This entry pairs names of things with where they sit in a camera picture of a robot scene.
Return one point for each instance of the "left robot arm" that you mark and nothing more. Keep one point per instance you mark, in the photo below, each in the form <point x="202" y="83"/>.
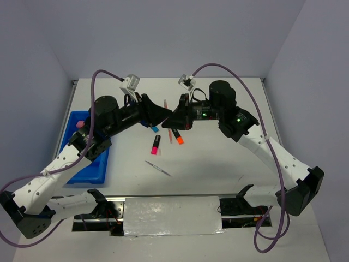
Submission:
<point x="37" y="204"/>

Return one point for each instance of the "silver taped plate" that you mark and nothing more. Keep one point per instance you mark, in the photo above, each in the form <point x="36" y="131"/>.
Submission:
<point x="172" y="216"/>

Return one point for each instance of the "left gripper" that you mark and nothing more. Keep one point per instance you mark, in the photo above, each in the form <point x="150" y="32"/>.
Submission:
<point x="151" y="114"/>

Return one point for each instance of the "orange-capped black highlighter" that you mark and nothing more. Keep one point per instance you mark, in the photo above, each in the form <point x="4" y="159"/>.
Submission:
<point x="178" y="136"/>

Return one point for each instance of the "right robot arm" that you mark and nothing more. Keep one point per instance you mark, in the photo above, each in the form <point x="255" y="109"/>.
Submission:
<point x="301" y="182"/>

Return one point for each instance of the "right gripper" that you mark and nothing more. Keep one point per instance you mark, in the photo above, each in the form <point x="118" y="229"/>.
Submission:
<point x="181" y="118"/>

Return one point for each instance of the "blue-capped black highlighter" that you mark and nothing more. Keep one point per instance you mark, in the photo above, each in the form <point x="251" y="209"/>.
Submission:
<point x="154" y="129"/>

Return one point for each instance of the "grey clear pen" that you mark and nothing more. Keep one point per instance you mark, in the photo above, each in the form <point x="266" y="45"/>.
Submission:
<point x="158" y="168"/>

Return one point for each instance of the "pink-capped black highlighter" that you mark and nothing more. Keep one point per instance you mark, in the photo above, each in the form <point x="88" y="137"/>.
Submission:
<point x="155" y="145"/>

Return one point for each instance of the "pink pen bundle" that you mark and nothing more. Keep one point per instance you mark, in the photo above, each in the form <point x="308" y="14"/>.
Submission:
<point x="79" y="124"/>

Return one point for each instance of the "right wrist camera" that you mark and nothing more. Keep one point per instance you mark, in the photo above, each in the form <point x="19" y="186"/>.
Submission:
<point x="187" y="82"/>

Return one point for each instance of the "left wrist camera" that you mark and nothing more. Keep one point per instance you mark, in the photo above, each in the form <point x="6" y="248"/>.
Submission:
<point x="129" y="84"/>

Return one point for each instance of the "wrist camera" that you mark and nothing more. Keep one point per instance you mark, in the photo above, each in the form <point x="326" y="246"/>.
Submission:
<point x="187" y="82"/>
<point x="129" y="84"/>

